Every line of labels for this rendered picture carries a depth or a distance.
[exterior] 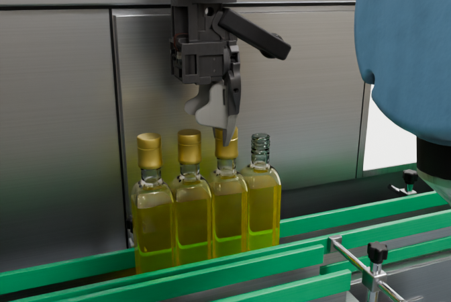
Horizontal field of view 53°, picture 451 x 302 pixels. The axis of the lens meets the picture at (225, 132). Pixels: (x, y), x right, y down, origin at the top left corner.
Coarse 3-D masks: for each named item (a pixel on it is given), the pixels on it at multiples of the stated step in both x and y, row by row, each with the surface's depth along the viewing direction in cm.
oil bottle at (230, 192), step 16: (208, 176) 71; (224, 176) 68; (240, 176) 69; (224, 192) 68; (240, 192) 69; (224, 208) 68; (240, 208) 69; (224, 224) 69; (240, 224) 70; (224, 240) 70; (240, 240) 71
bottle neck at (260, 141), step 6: (252, 138) 70; (258, 138) 70; (264, 138) 70; (252, 144) 71; (258, 144) 70; (264, 144) 70; (252, 150) 71; (258, 150) 70; (264, 150) 70; (252, 156) 71; (258, 156) 70; (264, 156) 70; (252, 162) 71; (258, 162) 71; (264, 162) 71
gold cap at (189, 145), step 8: (184, 136) 64; (192, 136) 64; (200, 136) 66; (184, 144) 65; (192, 144) 65; (200, 144) 66; (184, 152) 65; (192, 152) 65; (200, 152) 66; (184, 160) 65; (192, 160) 65; (200, 160) 66
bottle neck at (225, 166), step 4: (220, 160) 68; (224, 160) 68; (228, 160) 68; (232, 160) 68; (220, 164) 69; (224, 164) 68; (228, 164) 68; (232, 164) 68; (220, 168) 69; (224, 168) 68; (228, 168) 68; (232, 168) 69; (220, 172) 69; (224, 172) 69; (228, 172) 69; (232, 172) 69
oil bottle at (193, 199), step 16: (176, 192) 66; (192, 192) 66; (208, 192) 67; (176, 208) 66; (192, 208) 66; (208, 208) 67; (176, 224) 67; (192, 224) 67; (208, 224) 68; (176, 240) 68; (192, 240) 68; (208, 240) 69; (192, 256) 69; (208, 256) 70
